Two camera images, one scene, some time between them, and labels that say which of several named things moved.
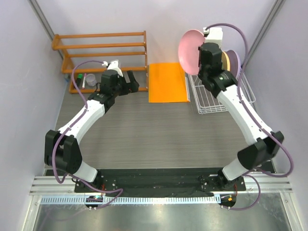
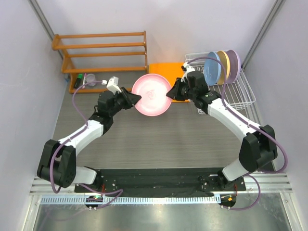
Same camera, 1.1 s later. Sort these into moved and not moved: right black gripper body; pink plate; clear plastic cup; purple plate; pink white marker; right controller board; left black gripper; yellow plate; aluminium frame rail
Moved: right black gripper body; pink plate; left black gripper
Not moved: purple plate; clear plastic cup; yellow plate; aluminium frame rail; right controller board; pink white marker
